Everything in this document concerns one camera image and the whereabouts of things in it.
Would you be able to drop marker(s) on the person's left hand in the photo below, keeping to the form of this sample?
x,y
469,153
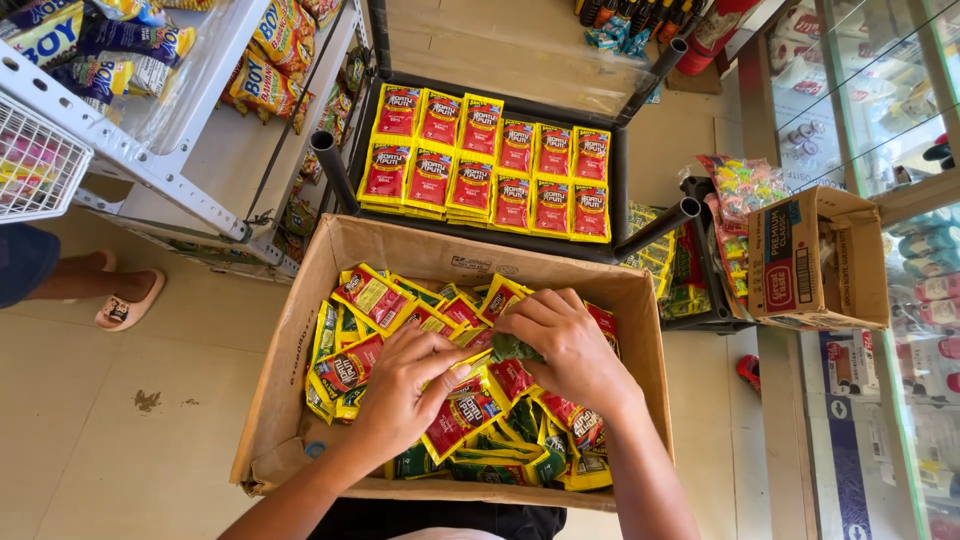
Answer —
x,y
394,405

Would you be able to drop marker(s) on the person's right hand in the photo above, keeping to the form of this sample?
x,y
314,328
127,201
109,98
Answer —
x,y
577,352

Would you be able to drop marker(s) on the person's right fingers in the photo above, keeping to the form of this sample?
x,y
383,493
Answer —
x,y
529,315

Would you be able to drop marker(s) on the green sachet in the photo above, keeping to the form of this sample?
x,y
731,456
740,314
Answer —
x,y
517,349

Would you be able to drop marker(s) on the red yellow sauce sachet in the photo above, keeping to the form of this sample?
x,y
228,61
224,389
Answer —
x,y
471,379

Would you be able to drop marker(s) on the rows of red sachet stacks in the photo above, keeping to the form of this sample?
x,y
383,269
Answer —
x,y
472,180

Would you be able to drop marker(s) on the pile of red yellow sachets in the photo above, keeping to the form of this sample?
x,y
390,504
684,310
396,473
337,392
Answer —
x,y
375,300

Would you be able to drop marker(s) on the black rack with yellow packets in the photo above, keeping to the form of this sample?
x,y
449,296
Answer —
x,y
682,292

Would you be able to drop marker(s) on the person's black shorts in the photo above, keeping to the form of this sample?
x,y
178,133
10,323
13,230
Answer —
x,y
435,521

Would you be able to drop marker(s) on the small red toy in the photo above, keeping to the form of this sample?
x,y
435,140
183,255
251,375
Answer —
x,y
748,373

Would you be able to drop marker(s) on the black plastic display rack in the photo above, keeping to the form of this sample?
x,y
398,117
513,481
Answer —
x,y
334,169

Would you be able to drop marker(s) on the bag of colourful candies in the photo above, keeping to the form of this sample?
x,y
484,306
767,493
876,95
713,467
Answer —
x,y
742,187

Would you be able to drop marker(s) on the blue bottle cap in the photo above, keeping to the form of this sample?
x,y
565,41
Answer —
x,y
316,449

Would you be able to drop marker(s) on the large open cardboard box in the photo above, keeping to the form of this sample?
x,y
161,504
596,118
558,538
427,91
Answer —
x,y
277,390

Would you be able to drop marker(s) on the small brown cardboard box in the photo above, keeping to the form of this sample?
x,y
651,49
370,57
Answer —
x,y
817,262

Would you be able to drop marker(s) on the row of dark bottles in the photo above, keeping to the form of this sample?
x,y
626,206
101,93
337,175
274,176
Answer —
x,y
637,19

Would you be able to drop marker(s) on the red cylinder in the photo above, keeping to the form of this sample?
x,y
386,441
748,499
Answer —
x,y
709,34

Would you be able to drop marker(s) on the white metal shelf with snacks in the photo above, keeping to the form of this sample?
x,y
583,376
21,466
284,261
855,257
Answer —
x,y
225,142

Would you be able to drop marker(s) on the pink slipper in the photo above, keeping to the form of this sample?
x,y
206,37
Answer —
x,y
131,307

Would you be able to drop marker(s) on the glass display cabinet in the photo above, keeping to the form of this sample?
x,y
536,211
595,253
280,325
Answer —
x,y
885,112

